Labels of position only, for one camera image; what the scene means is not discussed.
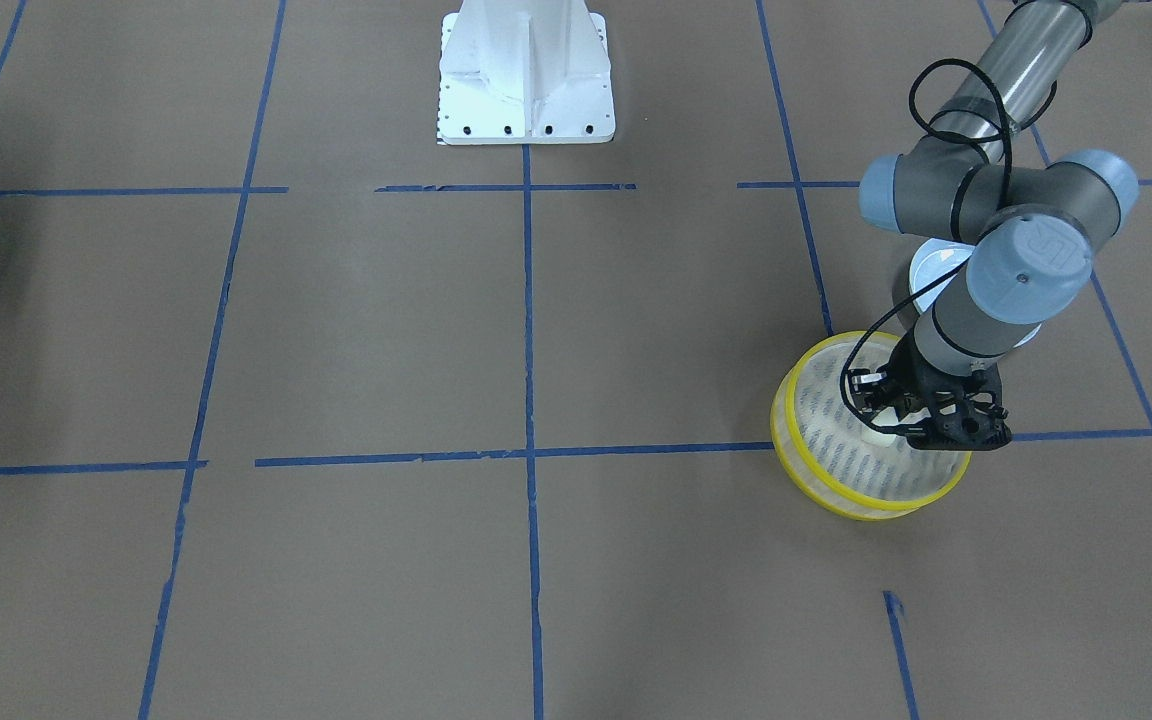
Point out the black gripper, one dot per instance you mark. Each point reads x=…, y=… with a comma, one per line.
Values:
x=917, y=383

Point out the white steamed bun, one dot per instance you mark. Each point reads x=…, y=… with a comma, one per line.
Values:
x=880, y=437

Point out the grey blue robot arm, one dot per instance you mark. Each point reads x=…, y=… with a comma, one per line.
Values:
x=1034, y=232

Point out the yellow rimmed bamboo steamer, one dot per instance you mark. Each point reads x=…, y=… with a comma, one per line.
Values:
x=819, y=444

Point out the light blue plate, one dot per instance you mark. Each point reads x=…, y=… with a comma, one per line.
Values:
x=933, y=259

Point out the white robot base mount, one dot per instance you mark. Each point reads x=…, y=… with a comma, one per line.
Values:
x=515, y=72

